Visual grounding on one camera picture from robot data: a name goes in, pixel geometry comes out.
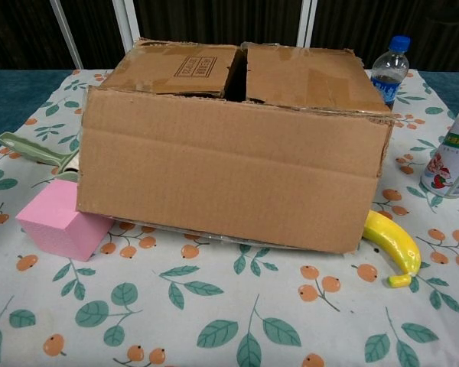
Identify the brown cardboard box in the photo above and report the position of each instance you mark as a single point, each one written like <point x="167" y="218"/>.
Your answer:
<point x="229" y="172"/>

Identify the floral orange print tablecloth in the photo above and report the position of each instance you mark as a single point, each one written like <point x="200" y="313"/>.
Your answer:
<point x="214" y="306"/>

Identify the yellow toy banana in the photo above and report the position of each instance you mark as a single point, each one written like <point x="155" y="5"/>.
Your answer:
<point x="398" y="241"/>

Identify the pink cube block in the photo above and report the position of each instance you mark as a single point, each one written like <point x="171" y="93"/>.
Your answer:
<point x="53" y="218"/>

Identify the cola bottle blue cap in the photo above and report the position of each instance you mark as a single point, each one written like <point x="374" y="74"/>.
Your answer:
<point x="388" y="72"/>

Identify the white can green label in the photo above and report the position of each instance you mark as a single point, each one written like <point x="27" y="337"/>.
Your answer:
<point x="453" y="160"/>

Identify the teal table cover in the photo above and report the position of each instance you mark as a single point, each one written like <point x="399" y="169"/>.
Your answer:
<point x="15" y="99"/>

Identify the white frame post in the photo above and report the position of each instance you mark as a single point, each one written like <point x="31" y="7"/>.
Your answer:
<point x="126" y="19"/>
<point x="306" y="23"/>
<point x="67" y="38"/>

